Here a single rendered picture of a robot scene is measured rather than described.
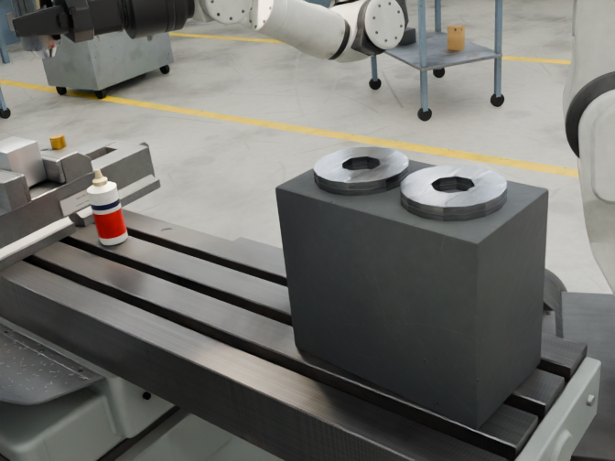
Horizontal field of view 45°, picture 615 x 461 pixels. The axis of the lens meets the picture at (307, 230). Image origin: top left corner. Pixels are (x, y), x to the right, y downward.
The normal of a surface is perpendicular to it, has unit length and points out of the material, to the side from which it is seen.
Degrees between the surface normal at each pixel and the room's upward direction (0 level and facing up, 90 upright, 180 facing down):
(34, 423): 0
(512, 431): 0
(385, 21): 78
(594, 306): 0
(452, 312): 90
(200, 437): 90
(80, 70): 90
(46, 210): 90
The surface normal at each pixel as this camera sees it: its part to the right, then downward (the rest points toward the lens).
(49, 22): 0.46, 0.36
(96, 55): 0.84, 0.17
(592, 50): -0.26, 0.45
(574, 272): -0.10, -0.89
